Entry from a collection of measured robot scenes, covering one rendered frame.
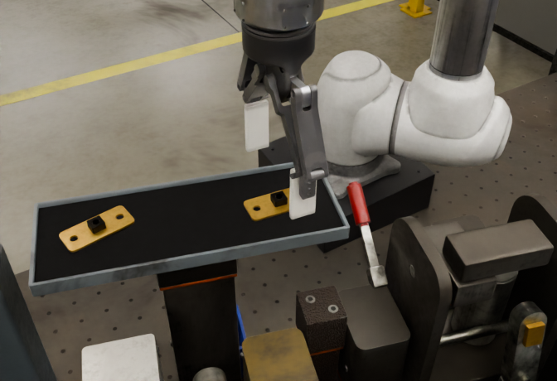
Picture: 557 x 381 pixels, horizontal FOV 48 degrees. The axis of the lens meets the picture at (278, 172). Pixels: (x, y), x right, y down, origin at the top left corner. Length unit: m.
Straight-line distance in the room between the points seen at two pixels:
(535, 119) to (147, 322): 1.18
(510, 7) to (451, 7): 2.37
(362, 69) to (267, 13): 0.66
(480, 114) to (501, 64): 2.39
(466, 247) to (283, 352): 0.24
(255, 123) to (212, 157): 1.97
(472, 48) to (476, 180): 0.50
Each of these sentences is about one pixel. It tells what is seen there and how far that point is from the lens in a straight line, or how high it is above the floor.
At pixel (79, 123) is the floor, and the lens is 3.09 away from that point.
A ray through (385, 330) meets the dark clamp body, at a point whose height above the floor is 1.08.
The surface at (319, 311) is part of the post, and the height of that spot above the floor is 1.10.
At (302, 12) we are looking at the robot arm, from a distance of 0.60.
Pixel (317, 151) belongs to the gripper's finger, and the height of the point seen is 1.31.
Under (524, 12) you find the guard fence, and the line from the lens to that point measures 3.47.
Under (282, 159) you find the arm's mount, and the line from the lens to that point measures 1.44.
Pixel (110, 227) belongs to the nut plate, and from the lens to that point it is 0.78.
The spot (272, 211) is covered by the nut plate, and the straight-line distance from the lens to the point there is 0.77.
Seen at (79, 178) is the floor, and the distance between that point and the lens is 2.75.
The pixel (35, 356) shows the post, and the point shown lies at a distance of 0.93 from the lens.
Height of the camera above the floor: 1.69
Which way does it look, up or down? 40 degrees down
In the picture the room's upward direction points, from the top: straight up
